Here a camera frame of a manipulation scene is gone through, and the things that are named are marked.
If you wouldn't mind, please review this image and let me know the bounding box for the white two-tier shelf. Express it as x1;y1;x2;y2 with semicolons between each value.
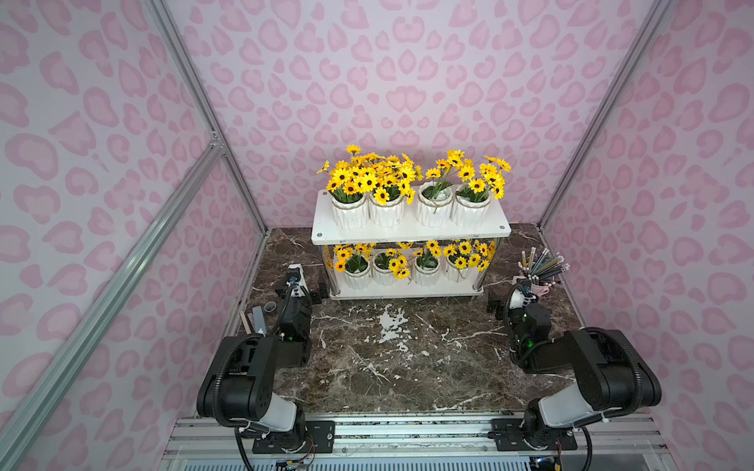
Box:
311;190;512;300

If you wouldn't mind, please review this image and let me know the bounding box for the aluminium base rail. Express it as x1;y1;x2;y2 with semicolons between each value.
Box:
157;411;679;471

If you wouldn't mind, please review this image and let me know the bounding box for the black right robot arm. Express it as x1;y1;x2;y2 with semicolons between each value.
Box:
487;281;662;451

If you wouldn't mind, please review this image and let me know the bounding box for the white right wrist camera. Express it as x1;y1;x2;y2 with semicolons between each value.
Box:
508;279;537;309

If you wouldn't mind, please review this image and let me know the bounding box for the pink pencil cup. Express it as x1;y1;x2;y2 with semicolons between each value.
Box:
512;247;571;296

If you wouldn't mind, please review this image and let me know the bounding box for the sunflower pot bottom second-left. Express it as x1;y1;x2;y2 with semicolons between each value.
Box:
372;248;410;287

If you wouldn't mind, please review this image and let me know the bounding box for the sunflower pot second-left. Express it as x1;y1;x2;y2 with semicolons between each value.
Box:
372;248;410;287
357;153;422;228

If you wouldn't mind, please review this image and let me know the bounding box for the sunflower pot top second-left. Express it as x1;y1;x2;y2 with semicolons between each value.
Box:
357;153;422;228

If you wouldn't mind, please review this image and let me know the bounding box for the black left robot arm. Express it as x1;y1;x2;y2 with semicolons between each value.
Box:
196;268;321;453

